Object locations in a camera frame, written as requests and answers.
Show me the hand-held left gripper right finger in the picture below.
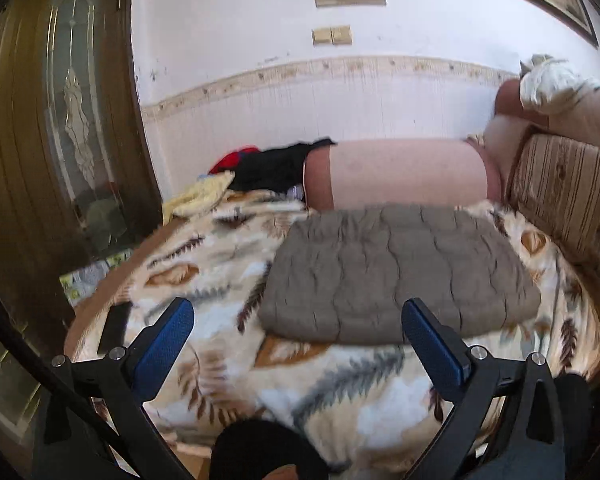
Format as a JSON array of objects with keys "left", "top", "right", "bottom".
[{"left": 401, "top": 297, "right": 567, "bottom": 480}]

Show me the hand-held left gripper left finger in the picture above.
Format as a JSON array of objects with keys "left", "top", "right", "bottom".
[{"left": 32, "top": 296, "right": 196, "bottom": 480}]

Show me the grey quilted hooded jacket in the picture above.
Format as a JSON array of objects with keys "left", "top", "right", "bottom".
[{"left": 256, "top": 203, "right": 542, "bottom": 346}]

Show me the leaf print fleece blanket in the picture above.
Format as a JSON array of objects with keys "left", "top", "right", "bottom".
[{"left": 75, "top": 187, "right": 600, "bottom": 476}]

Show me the green printed box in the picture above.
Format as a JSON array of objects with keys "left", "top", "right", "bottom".
[{"left": 60, "top": 250, "right": 133, "bottom": 307}]

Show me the person's black-clad leg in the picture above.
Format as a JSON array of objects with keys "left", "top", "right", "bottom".
[
  {"left": 552, "top": 374, "right": 593, "bottom": 480},
  {"left": 210, "top": 419, "right": 331, "bottom": 480}
]

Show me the pale yellow cloth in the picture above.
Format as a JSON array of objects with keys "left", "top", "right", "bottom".
[{"left": 162, "top": 171, "right": 236, "bottom": 223}]

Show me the pink bolster cushion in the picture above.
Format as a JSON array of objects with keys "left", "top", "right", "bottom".
[{"left": 302, "top": 137, "right": 506, "bottom": 211}]

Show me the red clothing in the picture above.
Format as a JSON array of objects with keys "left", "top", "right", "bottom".
[{"left": 207, "top": 146, "right": 261, "bottom": 175}]

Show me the black clothing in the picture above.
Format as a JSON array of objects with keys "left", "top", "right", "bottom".
[{"left": 227, "top": 137, "right": 337, "bottom": 193}]

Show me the striped beige cushion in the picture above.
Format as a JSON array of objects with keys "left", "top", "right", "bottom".
[{"left": 507, "top": 132, "right": 600, "bottom": 271}]

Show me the pink brown sofa armrest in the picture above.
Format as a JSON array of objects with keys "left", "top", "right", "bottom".
[{"left": 482, "top": 77, "right": 600, "bottom": 201}]

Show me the brown door with glass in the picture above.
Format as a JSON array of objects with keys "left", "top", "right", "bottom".
[{"left": 0, "top": 0, "right": 163, "bottom": 331}]

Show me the white crumpled cloth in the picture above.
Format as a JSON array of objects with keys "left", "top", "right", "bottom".
[{"left": 519, "top": 53, "right": 600, "bottom": 113}]

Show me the black cable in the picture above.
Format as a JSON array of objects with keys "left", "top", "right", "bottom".
[{"left": 0, "top": 285, "right": 131, "bottom": 461}]

